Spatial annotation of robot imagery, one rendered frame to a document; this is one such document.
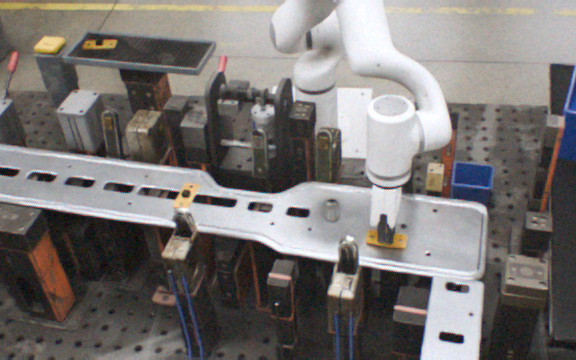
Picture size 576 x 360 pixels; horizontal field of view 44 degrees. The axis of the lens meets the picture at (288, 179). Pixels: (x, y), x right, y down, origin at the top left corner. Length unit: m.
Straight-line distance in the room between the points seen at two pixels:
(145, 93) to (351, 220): 0.68
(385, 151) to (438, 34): 2.91
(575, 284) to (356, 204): 0.48
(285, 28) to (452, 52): 2.28
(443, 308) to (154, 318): 0.75
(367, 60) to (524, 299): 0.53
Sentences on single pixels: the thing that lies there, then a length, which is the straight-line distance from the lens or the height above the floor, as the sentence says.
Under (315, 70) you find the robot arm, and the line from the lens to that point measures 1.94.
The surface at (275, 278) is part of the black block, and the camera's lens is 1.46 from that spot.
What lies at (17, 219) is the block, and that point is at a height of 1.03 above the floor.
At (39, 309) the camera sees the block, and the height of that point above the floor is 0.74.
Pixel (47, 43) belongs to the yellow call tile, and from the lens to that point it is 2.02.
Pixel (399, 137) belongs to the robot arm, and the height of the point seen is 1.31.
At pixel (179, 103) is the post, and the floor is 1.10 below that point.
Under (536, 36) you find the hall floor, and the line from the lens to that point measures 4.23.
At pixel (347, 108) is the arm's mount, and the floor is 0.80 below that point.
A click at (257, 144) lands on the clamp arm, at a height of 1.07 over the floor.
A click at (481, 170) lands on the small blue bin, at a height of 0.77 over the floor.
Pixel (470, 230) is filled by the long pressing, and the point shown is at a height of 1.00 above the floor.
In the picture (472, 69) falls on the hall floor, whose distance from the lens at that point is 3.89.
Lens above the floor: 2.09
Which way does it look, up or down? 41 degrees down
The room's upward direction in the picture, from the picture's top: 5 degrees counter-clockwise
